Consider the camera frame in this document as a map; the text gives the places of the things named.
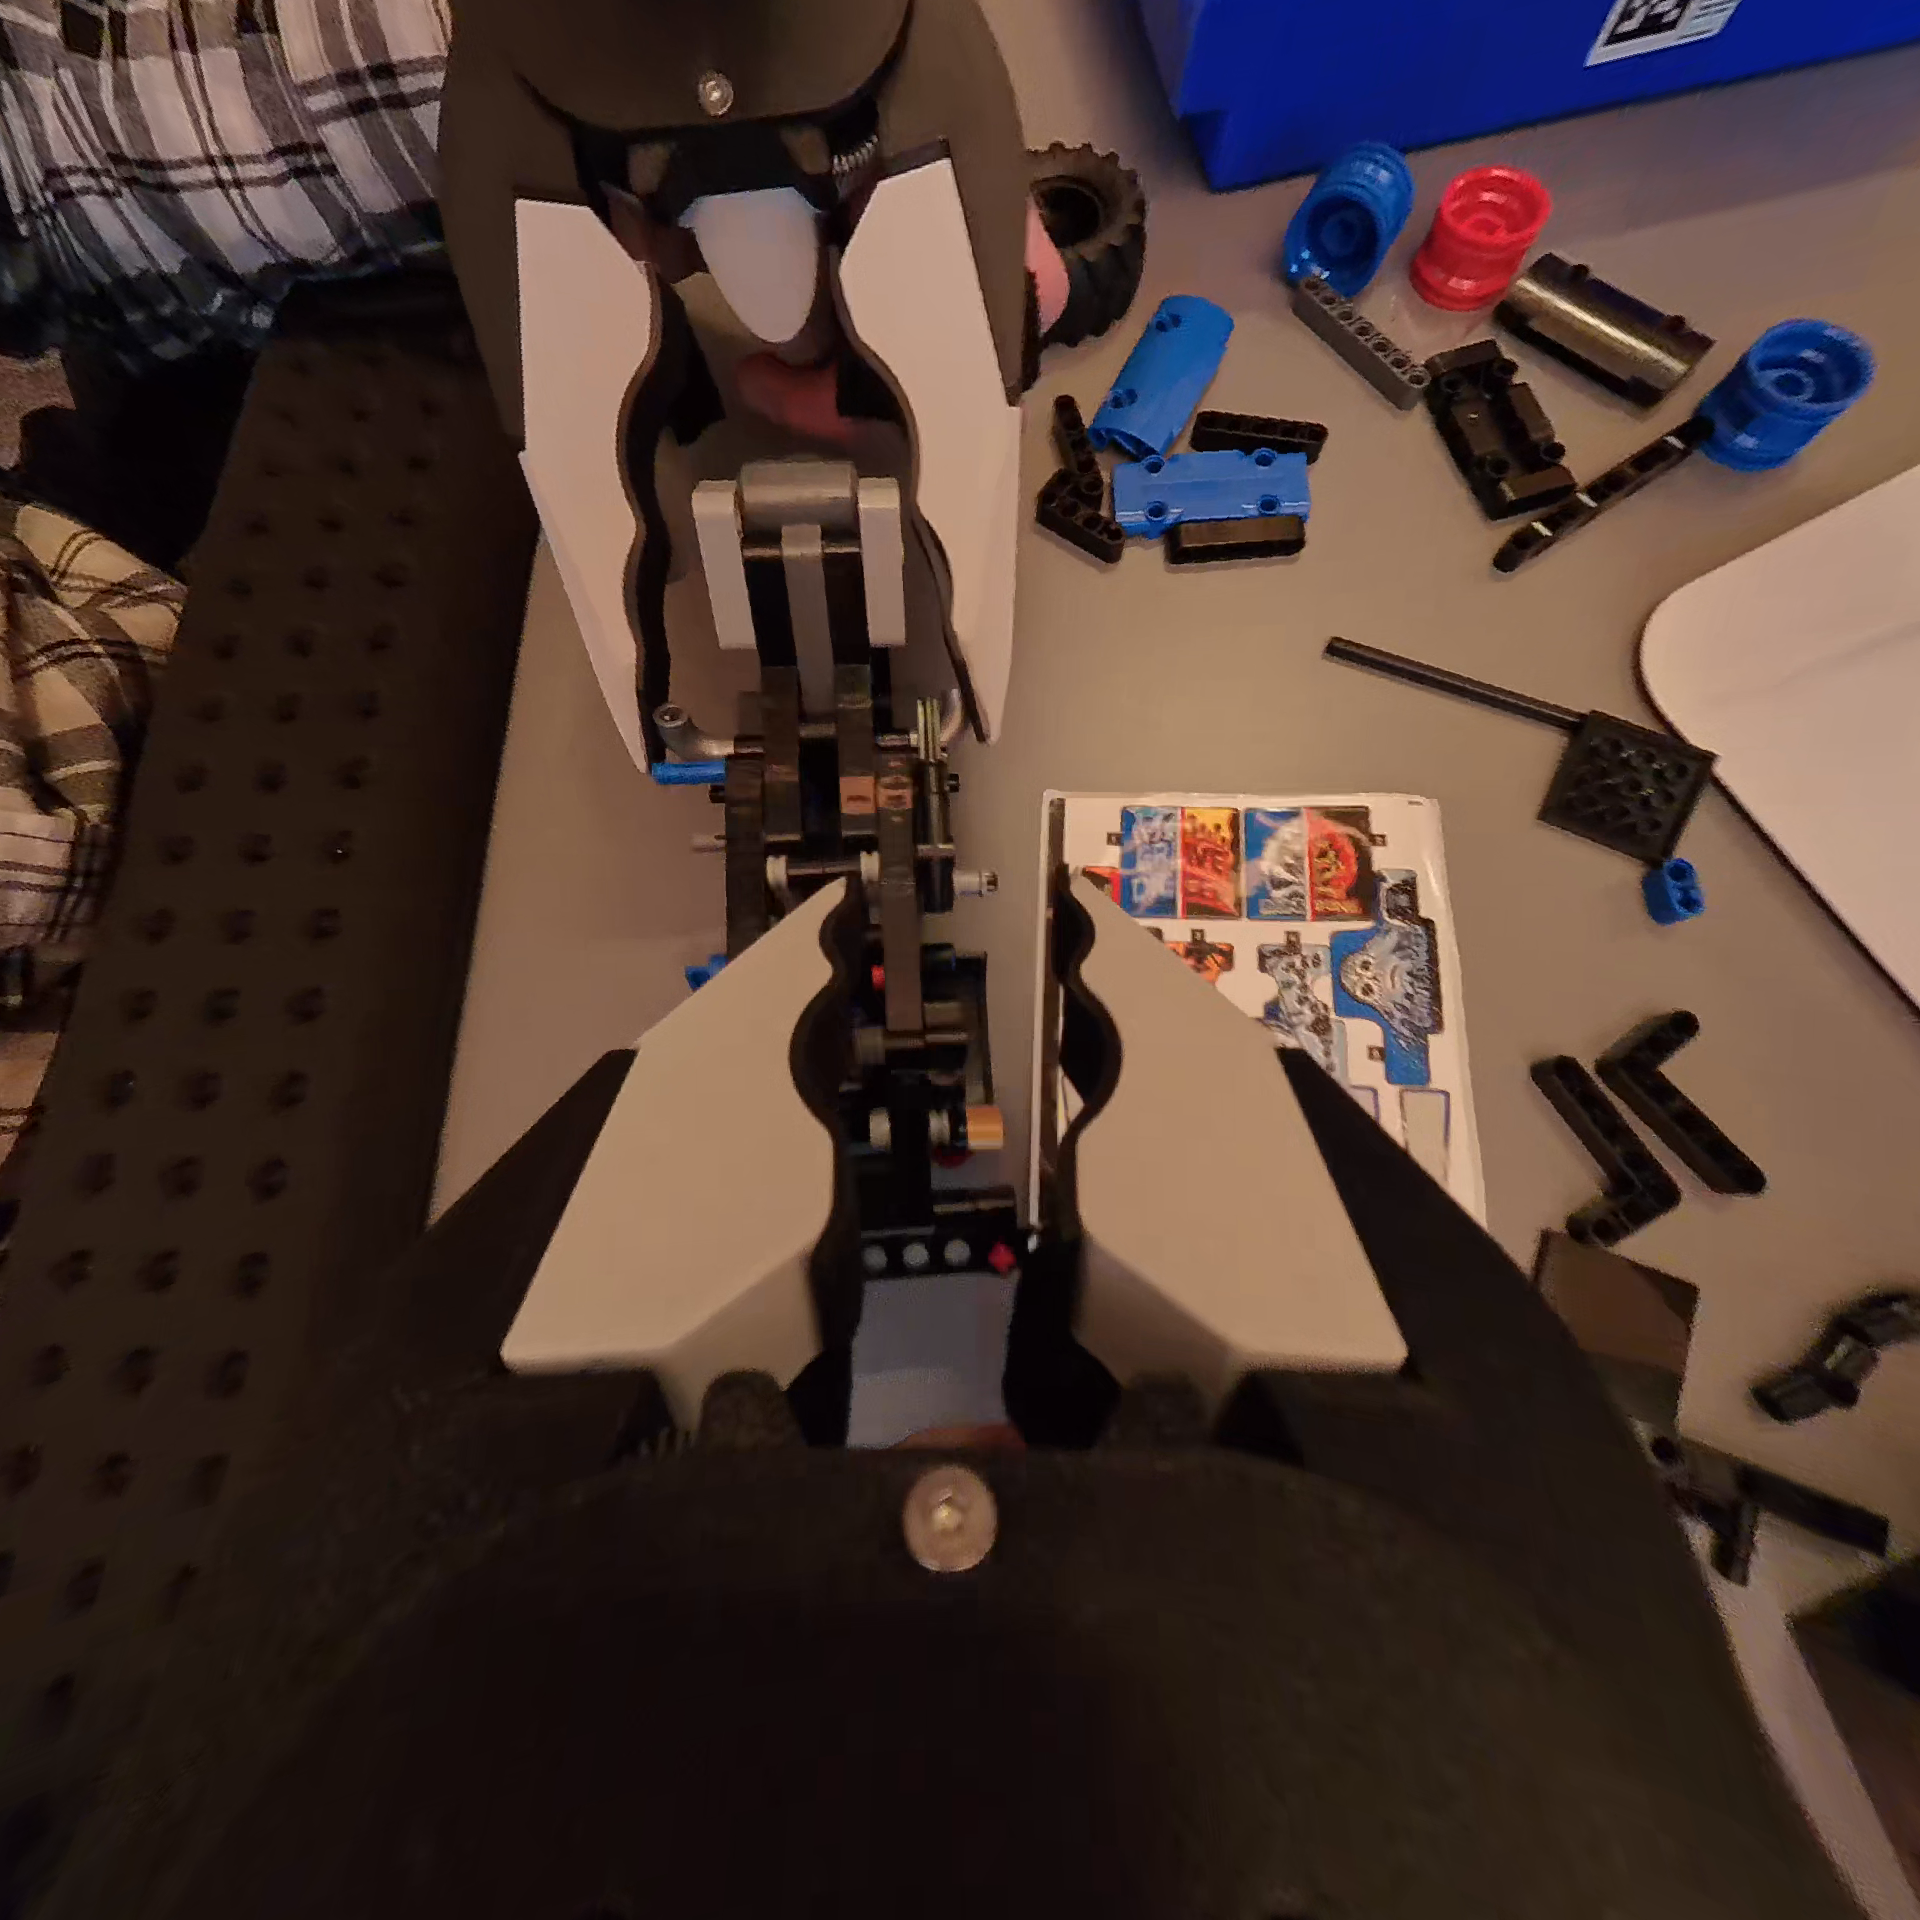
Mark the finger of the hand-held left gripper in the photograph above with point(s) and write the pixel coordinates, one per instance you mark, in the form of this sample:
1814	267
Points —
578	406
944	376

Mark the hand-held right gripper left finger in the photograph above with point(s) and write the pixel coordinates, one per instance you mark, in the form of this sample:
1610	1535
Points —
690	1215

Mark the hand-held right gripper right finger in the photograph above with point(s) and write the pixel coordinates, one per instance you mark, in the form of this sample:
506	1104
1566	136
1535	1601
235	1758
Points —
1215	1215

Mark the toy car chassis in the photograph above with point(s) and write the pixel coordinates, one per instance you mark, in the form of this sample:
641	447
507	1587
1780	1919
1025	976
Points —
810	523

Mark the person's left forearm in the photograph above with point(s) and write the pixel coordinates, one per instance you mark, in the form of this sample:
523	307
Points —
182	136

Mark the grey desk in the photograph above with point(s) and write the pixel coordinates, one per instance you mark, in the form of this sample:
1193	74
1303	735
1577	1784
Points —
1230	675

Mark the black toy tire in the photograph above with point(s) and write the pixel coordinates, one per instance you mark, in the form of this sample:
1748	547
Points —
1108	294

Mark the black small angled beam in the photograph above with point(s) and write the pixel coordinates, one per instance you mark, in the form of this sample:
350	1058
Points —
1080	517

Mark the blue curved toy panel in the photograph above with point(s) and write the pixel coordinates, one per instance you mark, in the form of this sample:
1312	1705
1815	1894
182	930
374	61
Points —
1162	368

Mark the blue flat toy panel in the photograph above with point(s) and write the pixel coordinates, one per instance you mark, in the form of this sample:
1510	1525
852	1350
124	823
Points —
1200	493

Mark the colourful sticker sheet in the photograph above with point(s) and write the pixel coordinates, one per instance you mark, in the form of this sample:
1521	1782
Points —
1348	961

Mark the black short toy beam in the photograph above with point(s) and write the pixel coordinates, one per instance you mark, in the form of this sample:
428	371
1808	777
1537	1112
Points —
1259	435

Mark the small black curved panel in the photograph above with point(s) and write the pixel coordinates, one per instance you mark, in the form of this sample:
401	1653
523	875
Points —
1238	541

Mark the black angled toy panel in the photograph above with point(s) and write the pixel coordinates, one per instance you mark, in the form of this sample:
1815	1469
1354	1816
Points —
1611	1305

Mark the grey toy beam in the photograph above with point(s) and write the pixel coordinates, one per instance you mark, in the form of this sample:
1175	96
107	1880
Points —
1366	341

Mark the blue toy wheel hub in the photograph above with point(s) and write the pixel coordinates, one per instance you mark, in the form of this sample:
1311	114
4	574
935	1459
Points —
1348	210
1785	389

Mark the black perforated pad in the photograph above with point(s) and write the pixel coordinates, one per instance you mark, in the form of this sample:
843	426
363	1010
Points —
270	901

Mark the red toy wheel hub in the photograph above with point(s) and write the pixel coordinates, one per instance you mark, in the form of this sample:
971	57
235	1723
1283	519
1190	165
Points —
1478	233

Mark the blue small toy connector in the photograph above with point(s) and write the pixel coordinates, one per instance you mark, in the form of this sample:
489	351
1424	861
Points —
1673	893

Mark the blue tagged storage bin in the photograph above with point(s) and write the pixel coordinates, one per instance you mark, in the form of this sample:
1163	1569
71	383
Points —
1424	75

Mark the black square grid plate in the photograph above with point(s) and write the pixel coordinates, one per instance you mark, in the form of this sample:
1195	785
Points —
1627	786

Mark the black toy connector piece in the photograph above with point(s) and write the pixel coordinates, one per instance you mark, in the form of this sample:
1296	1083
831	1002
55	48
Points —
1822	1365

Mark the black curved toy panel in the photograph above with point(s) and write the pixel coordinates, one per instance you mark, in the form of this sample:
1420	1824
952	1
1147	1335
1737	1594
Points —
1599	323

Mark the black long toy beam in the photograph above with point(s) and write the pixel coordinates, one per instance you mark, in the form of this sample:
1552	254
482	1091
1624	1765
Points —
1599	495

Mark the black toy frame piece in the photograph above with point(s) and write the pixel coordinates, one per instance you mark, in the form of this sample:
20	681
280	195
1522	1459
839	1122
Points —
1499	435

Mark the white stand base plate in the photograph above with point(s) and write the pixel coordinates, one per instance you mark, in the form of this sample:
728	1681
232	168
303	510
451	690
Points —
1815	721

